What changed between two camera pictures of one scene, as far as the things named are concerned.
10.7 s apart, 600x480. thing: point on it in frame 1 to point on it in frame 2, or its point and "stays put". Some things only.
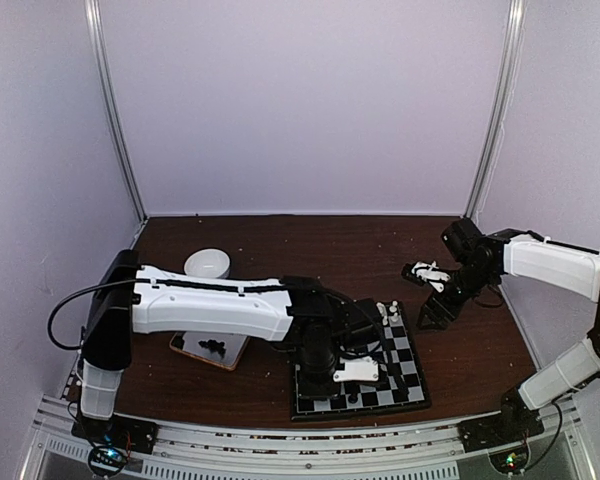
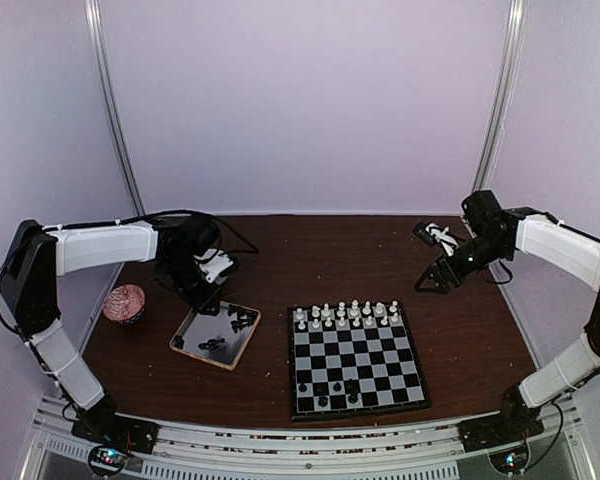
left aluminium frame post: x=95 y=20 stays put
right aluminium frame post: x=499 y=112 stays put
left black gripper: x=315 y=390 to x=203 y=301
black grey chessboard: x=401 y=386 stays put
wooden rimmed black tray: x=219 y=349 stays put
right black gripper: x=432 y=308 to x=437 y=271
